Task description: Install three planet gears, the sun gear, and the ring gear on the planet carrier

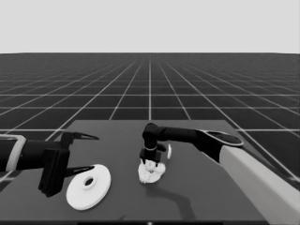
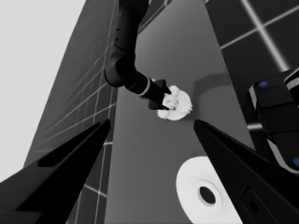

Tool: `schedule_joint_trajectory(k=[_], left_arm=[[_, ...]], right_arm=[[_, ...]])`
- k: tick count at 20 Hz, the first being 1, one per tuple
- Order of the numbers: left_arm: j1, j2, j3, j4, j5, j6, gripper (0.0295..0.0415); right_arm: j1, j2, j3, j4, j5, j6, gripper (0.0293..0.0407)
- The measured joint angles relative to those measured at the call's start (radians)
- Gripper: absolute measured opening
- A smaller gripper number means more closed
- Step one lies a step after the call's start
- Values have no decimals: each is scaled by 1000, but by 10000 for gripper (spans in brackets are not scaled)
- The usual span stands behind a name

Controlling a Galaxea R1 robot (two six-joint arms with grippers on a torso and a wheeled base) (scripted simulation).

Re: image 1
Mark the white round carrier with pins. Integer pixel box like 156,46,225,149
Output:
138,162,166,185

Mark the large thick white disc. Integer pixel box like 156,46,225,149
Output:
66,163,113,211

